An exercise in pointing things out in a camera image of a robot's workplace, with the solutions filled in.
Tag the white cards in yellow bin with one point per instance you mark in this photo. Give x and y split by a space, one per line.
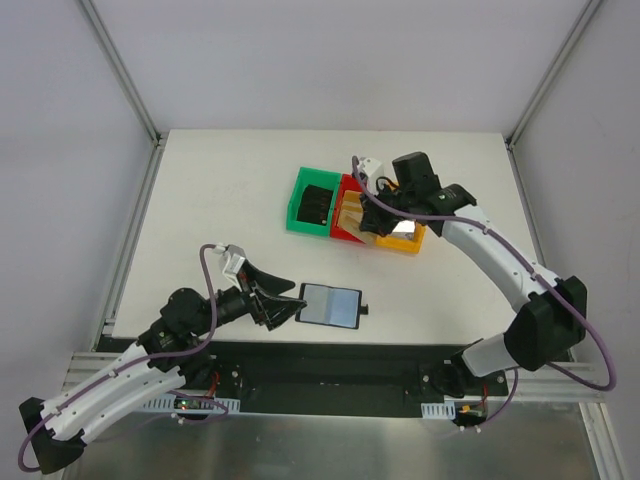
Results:
404 230

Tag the white cable duct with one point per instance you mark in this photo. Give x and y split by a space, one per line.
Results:
172 404
439 411

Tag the right white cable duct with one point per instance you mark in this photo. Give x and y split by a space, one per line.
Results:
439 411

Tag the left aluminium table rail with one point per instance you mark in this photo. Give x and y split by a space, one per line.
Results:
115 287

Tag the black leather card holder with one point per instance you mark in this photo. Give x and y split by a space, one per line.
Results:
331 306

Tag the aluminium table rail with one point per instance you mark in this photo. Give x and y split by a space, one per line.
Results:
115 287
539 254

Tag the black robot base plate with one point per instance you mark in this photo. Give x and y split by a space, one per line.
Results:
352 380

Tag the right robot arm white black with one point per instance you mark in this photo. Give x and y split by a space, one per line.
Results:
546 307

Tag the black cards in green bin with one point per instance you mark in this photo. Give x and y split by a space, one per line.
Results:
314 205

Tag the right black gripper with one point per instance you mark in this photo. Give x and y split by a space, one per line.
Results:
386 206

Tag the gold cards in red bin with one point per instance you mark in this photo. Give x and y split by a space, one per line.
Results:
350 201

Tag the left white cable duct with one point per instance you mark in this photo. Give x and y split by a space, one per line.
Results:
172 404

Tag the yellow plastic bin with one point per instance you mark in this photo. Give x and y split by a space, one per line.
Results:
402 245

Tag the aluminium frame post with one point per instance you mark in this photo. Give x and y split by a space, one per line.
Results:
576 33
119 70

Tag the green plastic bin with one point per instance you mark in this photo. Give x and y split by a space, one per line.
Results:
310 176

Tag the right aluminium table rail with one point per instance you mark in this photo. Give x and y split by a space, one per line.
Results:
539 254

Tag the left aluminium frame post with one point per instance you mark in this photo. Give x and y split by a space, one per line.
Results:
119 70

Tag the gold credit card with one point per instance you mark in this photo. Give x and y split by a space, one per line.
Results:
350 221

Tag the red plastic bin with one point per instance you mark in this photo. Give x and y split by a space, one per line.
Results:
347 183

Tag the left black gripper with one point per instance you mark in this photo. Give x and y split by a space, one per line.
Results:
256 304

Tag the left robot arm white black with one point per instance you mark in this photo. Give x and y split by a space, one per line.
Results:
171 354

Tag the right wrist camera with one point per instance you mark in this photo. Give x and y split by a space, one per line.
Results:
367 171

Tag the right aluminium frame post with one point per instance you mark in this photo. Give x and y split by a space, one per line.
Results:
576 33

